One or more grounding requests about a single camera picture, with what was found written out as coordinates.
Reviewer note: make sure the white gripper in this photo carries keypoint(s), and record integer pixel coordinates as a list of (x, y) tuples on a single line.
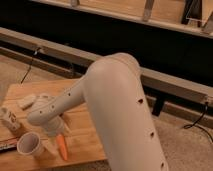
[(54, 127)]

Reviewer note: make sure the orange pepper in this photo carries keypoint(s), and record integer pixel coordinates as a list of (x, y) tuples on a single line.
[(62, 146)]

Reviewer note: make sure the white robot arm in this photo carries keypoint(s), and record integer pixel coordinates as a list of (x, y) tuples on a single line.
[(112, 91)]

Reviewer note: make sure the white ceramic cup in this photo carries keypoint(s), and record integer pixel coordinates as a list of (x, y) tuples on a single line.
[(30, 144)]

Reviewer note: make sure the bamboo cutting board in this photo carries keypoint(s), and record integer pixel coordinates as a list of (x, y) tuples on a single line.
[(82, 141)]

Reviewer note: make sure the beige sponge block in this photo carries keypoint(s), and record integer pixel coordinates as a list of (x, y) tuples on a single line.
[(27, 101)]

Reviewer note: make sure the dark flat object at edge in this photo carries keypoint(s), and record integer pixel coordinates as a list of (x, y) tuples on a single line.
[(8, 145)]

